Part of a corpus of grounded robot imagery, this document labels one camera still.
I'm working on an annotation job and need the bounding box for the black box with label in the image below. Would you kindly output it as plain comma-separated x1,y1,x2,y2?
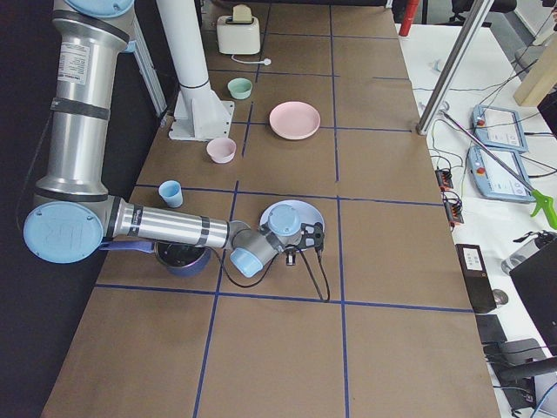
455,244,496,314

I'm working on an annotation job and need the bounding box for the cream toaster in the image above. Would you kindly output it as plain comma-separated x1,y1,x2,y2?
217,16,261,55

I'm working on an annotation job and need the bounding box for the aluminium frame post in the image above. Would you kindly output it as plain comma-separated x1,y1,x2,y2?
416,0,493,136

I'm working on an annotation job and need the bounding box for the green bowl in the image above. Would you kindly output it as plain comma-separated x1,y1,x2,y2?
227,78,252,100

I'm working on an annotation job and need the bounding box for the red cylinder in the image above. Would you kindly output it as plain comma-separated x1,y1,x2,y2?
399,0,421,37

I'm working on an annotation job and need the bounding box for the far teach pendant tablet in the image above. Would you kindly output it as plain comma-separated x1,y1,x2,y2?
472,104,528,153

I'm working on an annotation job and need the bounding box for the light blue cup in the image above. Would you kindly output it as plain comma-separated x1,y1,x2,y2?
158,180,184,208

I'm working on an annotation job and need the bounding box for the dark blue saucepan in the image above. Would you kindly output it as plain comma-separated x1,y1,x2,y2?
98,240,211,278

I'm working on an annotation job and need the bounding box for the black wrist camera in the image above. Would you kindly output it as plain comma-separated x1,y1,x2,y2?
298,222,325,253

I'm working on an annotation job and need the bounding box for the pink bowl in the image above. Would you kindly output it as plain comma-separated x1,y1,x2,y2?
206,138,237,164

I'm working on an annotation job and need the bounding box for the bread slice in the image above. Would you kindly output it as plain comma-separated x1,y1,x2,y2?
232,4,253,24

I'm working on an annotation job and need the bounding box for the pink plate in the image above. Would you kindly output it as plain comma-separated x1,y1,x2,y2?
269,101,321,136

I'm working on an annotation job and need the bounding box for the cream plate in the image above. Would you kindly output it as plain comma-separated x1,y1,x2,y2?
277,134,313,141

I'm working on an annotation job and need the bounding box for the blue plate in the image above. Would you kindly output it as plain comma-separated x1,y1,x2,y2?
259,200,325,237

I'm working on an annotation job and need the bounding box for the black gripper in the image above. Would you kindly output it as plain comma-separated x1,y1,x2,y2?
285,246,298,266

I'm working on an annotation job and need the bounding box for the teach pendant tablet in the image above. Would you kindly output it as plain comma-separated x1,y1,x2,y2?
467,145,535,203
472,104,528,153

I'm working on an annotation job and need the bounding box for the near teach pendant tablet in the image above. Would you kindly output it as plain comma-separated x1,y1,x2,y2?
467,145,535,203

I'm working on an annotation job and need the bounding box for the white power cable with plug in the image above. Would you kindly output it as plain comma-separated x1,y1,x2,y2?
230,53,273,67

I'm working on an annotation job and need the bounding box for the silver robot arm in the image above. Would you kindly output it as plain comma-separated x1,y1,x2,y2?
23,1,303,277

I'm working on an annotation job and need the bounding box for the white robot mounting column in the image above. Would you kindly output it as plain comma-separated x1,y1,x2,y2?
157,0,234,141

